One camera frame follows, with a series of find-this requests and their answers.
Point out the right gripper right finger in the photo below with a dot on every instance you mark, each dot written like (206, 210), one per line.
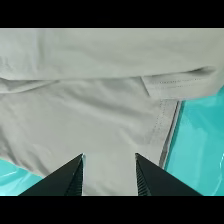
(151, 180)

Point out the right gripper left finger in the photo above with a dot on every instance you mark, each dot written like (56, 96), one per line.
(68, 180)

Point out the grey T-shirt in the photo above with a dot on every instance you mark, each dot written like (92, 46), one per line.
(100, 100)

